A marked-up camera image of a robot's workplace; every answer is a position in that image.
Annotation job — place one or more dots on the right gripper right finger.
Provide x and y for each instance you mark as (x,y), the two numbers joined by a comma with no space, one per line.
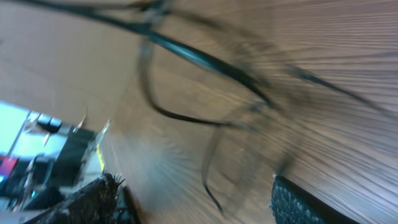
(291,204)

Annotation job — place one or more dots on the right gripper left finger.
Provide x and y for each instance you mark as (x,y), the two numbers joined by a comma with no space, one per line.
(96,202)

